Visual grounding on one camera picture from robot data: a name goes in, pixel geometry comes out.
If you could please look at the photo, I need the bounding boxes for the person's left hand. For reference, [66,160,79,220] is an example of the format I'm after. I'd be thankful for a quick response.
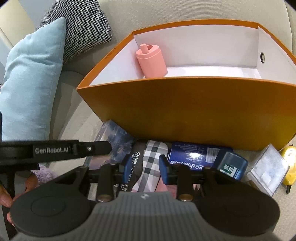
[0,173,39,227]

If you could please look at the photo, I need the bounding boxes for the orange cardboard box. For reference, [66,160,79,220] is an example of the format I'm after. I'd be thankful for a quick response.
[77,19,295,151]

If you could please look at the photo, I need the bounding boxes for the light blue cushion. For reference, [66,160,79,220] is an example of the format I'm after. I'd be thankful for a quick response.
[1,17,66,141]

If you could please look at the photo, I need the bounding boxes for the yellow tape measure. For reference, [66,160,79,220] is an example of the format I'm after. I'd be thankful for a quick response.
[280,146,296,194]

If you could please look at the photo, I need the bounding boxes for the clear plastic box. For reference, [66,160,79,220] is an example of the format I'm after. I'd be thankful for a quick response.
[242,144,290,197]

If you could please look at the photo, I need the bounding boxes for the pink plastic bottle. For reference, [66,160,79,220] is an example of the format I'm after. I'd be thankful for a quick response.
[136,43,168,78]

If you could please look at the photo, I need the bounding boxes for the purple fluffy blanket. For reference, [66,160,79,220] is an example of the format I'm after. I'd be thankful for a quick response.
[31,164,57,186]

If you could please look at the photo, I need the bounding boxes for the blue Super Deer tin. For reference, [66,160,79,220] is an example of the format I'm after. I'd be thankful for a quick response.
[168,142,233,171]

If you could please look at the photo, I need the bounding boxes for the plaid black white case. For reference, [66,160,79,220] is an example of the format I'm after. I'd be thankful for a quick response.
[116,140,169,194]

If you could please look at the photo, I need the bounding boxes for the houndstooth black white cushion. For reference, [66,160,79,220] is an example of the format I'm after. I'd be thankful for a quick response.
[38,0,112,65]

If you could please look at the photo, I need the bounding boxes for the photo card box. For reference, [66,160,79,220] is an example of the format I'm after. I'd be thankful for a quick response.
[84,120,134,170]

